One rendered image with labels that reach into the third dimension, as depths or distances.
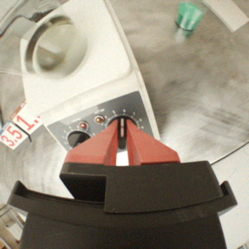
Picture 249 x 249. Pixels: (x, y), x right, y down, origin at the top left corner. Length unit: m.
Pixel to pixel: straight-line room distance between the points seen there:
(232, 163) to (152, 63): 0.22
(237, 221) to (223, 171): 0.21
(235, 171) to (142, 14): 0.32
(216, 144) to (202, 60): 0.13
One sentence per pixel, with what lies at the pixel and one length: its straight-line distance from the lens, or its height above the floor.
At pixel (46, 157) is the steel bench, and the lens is 0.29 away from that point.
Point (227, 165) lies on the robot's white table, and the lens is 0.26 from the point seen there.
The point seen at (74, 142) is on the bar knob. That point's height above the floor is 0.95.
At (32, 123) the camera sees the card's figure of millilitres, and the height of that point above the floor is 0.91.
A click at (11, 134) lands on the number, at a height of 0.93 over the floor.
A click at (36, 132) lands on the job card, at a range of 0.28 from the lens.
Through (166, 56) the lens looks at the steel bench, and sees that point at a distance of 0.20.
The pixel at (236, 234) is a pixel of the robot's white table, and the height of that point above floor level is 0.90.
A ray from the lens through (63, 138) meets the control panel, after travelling 0.17.
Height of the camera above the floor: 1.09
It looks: 76 degrees down
